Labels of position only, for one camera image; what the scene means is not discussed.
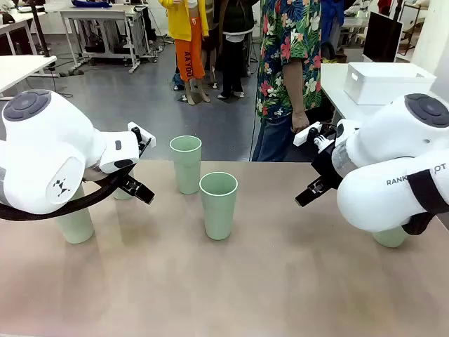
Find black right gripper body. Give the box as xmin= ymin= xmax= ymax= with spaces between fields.
xmin=310 ymin=141 xmax=344 ymax=193

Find pale green plastic cup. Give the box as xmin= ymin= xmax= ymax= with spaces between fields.
xmin=112 ymin=170 xmax=136 ymax=201
xmin=199 ymin=171 xmax=239 ymax=242
xmin=371 ymin=226 xmax=408 ymax=249
xmin=169 ymin=135 xmax=203 ymax=195
xmin=55 ymin=182 xmax=95 ymax=245

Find white plastic basket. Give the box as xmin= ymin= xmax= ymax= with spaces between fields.
xmin=343 ymin=62 xmax=438 ymax=105

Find person's right forearm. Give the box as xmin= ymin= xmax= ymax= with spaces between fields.
xmin=282 ymin=58 xmax=307 ymax=115

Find person's right hand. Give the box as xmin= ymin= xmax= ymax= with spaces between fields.
xmin=290 ymin=112 xmax=310 ymax=134

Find black office chair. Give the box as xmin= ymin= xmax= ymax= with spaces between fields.
xmin=321 ymin=41 xmax=337 ymax=64

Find person in floral shirt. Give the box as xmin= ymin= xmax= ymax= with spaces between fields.
xmin=251 ymin=0 xmax=322 ymax=162

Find black computer monitor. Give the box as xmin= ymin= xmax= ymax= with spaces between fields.
xmin=363 ymin=11 xmax=403 ymax=63

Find blue jacket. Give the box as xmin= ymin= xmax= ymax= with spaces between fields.
xmin=321 ymin=0 xmax=347 ymax=46

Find mannequin in black clothes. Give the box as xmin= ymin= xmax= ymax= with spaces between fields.
xmin=213 ymin=0 xmax=255 ymax=100

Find mannequin yellow jacket orange pants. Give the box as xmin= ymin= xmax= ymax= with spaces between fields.
xmin=159 ymin=0 xmax=211 ymax=106

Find wooden chair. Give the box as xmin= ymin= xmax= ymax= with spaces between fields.
xmin=399 ymin=17 xmax=425 ymax=55

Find black stand pole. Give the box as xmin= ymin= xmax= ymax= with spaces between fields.
xmin=27 ymin=0 xmax=52 ymax=59

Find white background table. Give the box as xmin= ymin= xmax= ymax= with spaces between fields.
xmin=0 ymin=10 xmax=46 ymax=55

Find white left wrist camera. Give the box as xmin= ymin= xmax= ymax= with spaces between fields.
xmin=127 ymin=121 xmax=156 ymax=147

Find black right arm cable sleeve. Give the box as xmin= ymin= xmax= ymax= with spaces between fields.
xmin=401 ymin=171 xmax=449 ymax=236

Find black floor cable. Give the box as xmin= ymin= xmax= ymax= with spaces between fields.
xmin=51 ymin=70 xmax=74 ymax=99

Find grey desk white frame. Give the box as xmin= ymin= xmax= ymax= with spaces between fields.
xmin=59 ymin=7 xmax=149 ymax=74

